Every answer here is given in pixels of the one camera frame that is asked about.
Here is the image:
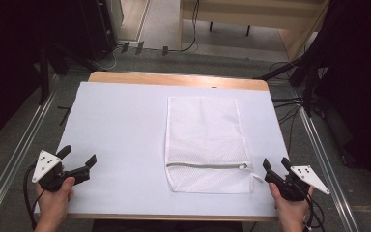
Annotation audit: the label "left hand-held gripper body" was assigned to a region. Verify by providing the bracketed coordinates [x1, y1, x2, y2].
[31, 149, 92, 193]

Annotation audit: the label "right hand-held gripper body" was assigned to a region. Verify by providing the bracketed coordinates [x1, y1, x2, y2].
[264, 164, 331, 202]

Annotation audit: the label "white mesh laundry bag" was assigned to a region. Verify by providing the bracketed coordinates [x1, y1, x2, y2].
[164, 95, 266, 195]

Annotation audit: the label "person's right hand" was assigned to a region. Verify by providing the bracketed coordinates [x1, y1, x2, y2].
[268, 182, 314, 231]

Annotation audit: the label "person's left hand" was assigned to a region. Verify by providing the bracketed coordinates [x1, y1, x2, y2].
[34, 176, 76, 230]

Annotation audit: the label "white table sheet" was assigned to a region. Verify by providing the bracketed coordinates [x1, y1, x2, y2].
[33, 80, 292, 218]

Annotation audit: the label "black tripod stand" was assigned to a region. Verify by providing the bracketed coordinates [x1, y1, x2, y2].
[35, 42, 107, 105]
[252, 52, 323, 119]

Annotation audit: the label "person's dark clothing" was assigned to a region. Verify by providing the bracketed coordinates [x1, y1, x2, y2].
[91, 219, 244, 232]

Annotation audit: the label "dark curtain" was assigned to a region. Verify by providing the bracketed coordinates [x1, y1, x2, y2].
[302, 0, 371, 197]
[0, 0, 90, 153]

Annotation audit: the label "wooden table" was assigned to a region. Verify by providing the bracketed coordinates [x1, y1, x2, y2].
[33, 71, 292, 223]

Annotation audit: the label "black cabinet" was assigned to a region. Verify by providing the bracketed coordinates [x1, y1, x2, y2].
[76, 0, 119, 62]

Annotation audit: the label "light wooden bench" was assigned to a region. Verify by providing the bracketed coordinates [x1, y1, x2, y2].
[178, 0, 331, 62]

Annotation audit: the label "aluminium floor rail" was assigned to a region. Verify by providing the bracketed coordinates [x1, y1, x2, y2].
[0, 74, 62, 231]
[298, 102, 361, 232]

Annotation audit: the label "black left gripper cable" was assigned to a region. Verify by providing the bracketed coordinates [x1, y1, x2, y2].
[22, 161, 46, 232]

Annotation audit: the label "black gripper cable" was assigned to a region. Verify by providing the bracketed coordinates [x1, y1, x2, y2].
[302, 185, 327, 232]
[22, 161, 46, 232]

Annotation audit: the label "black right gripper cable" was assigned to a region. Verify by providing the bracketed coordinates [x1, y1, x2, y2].
[302, 185, 327, 232]

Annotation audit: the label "black floor cables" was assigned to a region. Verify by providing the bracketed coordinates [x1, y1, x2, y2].
[269, 61, 305, 156]

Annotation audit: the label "black hanging cable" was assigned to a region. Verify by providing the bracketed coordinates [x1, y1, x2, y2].
[167, 0, 201, 54]

